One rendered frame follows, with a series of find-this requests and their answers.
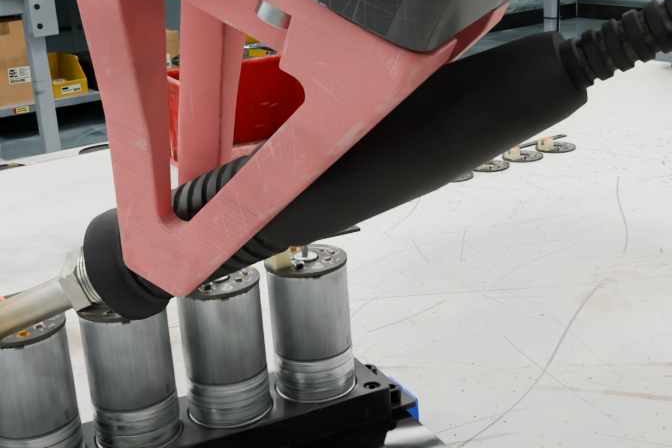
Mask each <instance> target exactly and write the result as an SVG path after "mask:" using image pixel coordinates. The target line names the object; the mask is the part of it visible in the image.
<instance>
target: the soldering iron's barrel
mask: <svg viewBox="0 0 672 448"><path fill-rule="evenodd" d="M70 309H74V310H75V311H76V312H84V313H93V314H103V313H106V312H108V311H110V310H112V309H110V308H109V307H108V306H107V305H106V304H105V303H104V301H103V300H102V299H101V298H100V296H99V295H98V294H97V292H96V290H95V289H94V287H93V285H92V283H91V281H90V279H89V276H88V273H87V270H86V267H85V262H84V256H83V246H81V247H78V248H76V249H74V250H72V251H70V252H68V253H67V254H66V257H65V260H64V263H63V266H62V269H61V272H60V275H59V276H56V277H54V278H52V279H50V280H48V281H45V282H43V283H41V284H39V285H37V286H35V287H32V288H30V289H28V290H26V291H24V292H21V293H19V294H17V295H15V296H13V297H11V298H8V299H6V300H4V301H2V302H0V340H1V339H4V338H6V337H8V336H11V335H13V334H15V333H17V332H20V331H22V330H24V329H27V328H29V327H31V326H34V325H36V324H38V323H40V322H43V321H45V320H47V319H50V318H52V317H54V316H57V315H59V314H61V313H63V312H66V311H68V310H70Z"/></svg>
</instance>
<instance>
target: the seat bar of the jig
mask: <svg viewBox="0 0 672 448"><path fill-rule="evenodd" d="M353 357H354V356H353ZM354 371H355V387H354V389H353V390H352V391H351V392H349V393H348V394H346V395H344V396H342V397H340V398H337V399H334V400H331V401H326V402H320V403H299V402H294V401H290V400H287V399H284V398H282V397H281V396H279V395H278V393H277V390H276V379H275V372H271V373H269V383H270V393H271V403H272V409H271V410H270V412H269V413H268V414H267V415H266V416H265V417H263V418H261V419H260V420H258V421H256V422H253V423H251V424H248V425H244V426H240V427H235V428H225V429H217V428H208V427H203V426H200V425H198V424H196V423H194V422H193V421H192V420H191V419H190V412H189V404H188V396H187V395H185V396H181V397H178V399H179V407H180V415H181V423H182V431H183V432H182V434H181V435H180V437H179V438H178V439H177V440H176V441H174V442H173V443H172V444H170V445H168V446H166V447H164V448H288V447H292V446H295V445H298V444H302V443H305V442H308V441H312V440H315V439H318V438H321V437H325V436H328V435H331V434H335V433H338V432H341V431H345V430H348V429H351V428H355V427H358V426H361V425H365V424H368V423H371V422H374V421H378V420H381V419H384V418H388V417H391V416H392V411H391V394H390V386H389V385H388V384H386V383H385V382H384V381H383V380H382V379H380V378H379V377H378V376H377V375H376V374H374V373H373V372H372V371H371V370H369V369H368V368H367V367H366V366H365V365H364V364H363V363H361V362H360V361H359V360H358V359H357V358H356V357H354ZM82 429H83V435H84V442H85V448H98V447H97V442H96V436H95V429H94V423H93V420H92V421H89V422H85V423H82Z"/></svg>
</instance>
